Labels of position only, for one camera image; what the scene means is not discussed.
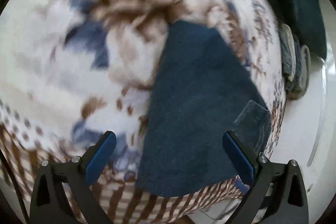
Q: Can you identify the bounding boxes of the dark blue denim pants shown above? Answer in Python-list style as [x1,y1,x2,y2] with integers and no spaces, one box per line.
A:
[136,20,270,197]

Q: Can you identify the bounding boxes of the floral bed quilt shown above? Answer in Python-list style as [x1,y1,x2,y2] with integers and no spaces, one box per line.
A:
[1,0,286,223]

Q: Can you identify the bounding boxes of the grey folded clothes pile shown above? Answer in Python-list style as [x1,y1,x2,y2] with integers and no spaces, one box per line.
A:
[278,23,311,101]

